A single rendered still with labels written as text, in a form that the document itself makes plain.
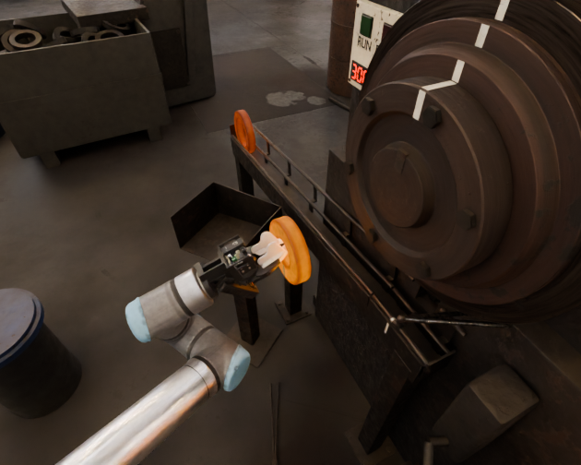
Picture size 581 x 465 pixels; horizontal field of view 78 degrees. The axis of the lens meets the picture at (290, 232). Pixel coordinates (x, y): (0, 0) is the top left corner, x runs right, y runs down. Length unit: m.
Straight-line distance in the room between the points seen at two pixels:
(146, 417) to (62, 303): 1.36
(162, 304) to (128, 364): 0.96
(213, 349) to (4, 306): 0.88
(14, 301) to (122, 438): 0.89
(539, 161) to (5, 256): 2.36
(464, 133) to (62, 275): 1.99
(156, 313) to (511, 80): 0.68
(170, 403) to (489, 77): 0.70
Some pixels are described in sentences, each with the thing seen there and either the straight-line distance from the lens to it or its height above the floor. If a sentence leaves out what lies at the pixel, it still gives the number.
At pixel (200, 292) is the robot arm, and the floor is 0.83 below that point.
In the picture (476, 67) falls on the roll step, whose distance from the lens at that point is 0.48.
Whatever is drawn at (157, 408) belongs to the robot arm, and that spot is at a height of 0.76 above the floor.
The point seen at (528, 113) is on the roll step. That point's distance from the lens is 0.46.
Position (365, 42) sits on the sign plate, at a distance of 0.93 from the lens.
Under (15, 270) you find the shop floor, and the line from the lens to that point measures 2.33.
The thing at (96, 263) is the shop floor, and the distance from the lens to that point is 2.14.
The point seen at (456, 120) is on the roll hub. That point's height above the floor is 1.24.
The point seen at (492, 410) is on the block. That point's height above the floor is 0.80.
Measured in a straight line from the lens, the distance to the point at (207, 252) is 1.16.
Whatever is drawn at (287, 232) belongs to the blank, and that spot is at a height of 0.90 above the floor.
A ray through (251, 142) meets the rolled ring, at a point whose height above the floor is 0.64.
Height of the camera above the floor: 1.42
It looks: 44 degrees down
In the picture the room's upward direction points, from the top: straight up
